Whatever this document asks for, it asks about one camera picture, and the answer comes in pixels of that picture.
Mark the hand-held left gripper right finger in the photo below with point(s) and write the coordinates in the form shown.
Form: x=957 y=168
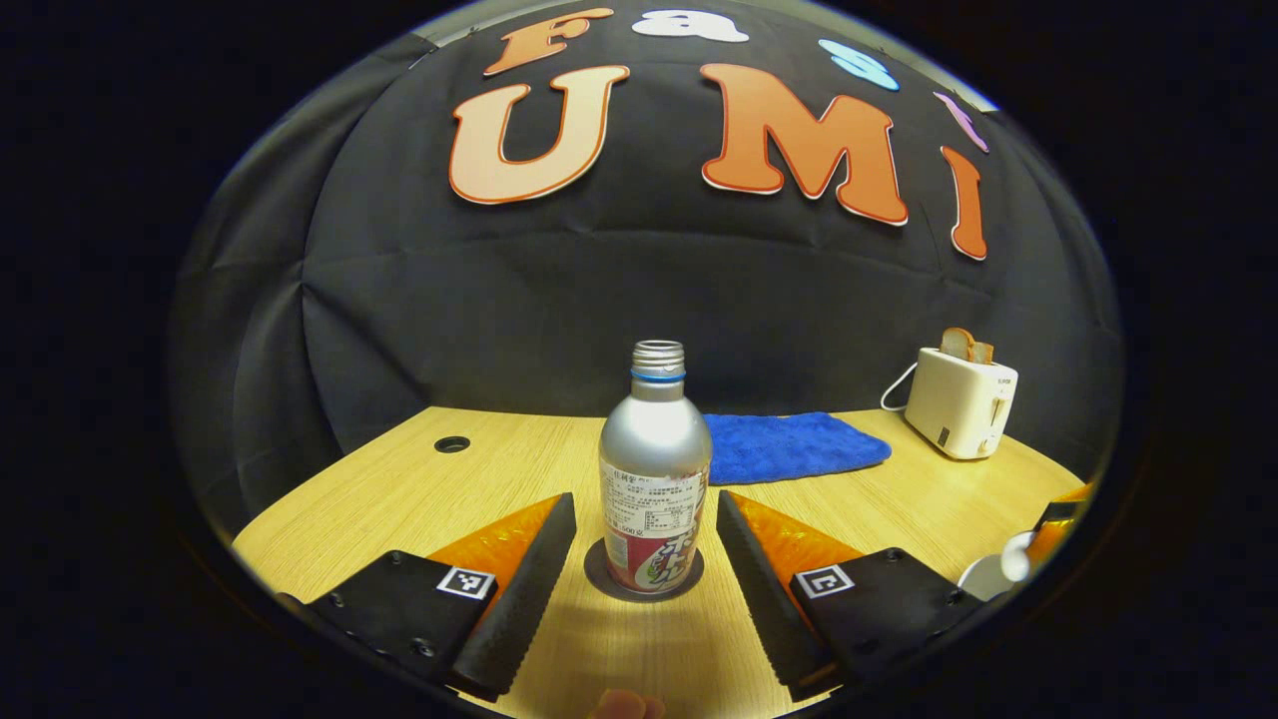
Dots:
x=759 y=599

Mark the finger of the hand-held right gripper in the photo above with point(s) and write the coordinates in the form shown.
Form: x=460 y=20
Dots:
x=1058 y=516

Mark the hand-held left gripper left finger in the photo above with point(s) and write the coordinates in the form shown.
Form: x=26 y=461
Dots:
x=529 y=599

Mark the white teacup lid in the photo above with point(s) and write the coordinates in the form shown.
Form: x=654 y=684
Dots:
x=1017 y=557

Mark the round brown coaster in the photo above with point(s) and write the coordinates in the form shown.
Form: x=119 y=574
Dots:
x=594 y=574

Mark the white teacup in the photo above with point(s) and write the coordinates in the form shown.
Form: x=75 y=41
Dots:
x=983 y=581

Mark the silver water bottle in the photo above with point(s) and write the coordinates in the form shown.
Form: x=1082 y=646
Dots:
x=654 y=449

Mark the white toaster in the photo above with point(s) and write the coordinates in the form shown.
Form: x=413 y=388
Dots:
x=958 y=404

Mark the blue towel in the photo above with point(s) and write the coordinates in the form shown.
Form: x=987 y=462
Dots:
x=799 y=449

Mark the toast slice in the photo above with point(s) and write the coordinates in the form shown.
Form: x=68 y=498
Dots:
x=957 y=345
x=983 y=353

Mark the black backdrop cloth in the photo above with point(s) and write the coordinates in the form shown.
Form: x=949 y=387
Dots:
x=599 y=300

